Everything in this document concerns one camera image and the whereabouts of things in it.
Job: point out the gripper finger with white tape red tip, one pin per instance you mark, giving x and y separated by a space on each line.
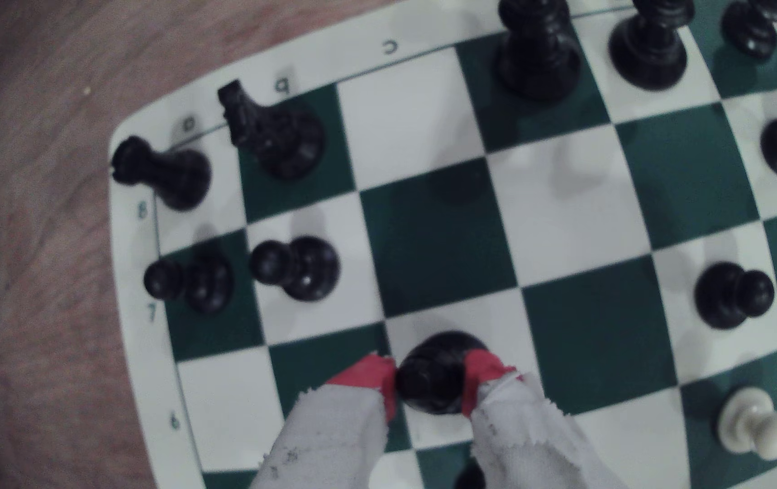
334 434
531 441

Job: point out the black chess bishop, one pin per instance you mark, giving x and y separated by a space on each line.
432 377
748 34

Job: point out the white chess pawn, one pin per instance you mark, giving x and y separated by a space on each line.
745 421

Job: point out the black chess knight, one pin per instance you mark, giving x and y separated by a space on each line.
286 139

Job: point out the black chess rook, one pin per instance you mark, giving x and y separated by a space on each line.
178 176

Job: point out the black chess queen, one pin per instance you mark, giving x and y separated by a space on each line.
537 58

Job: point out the black chess king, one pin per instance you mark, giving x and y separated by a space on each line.
649 51

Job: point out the green and white chessboard mat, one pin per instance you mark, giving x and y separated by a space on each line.
442 231

